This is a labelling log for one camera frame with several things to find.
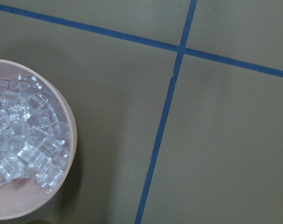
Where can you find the clear ice cubes pile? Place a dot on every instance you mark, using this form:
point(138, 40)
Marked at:
point(34, 133)

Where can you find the pink bowl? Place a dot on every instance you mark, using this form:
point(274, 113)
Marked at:
point(22, 197)

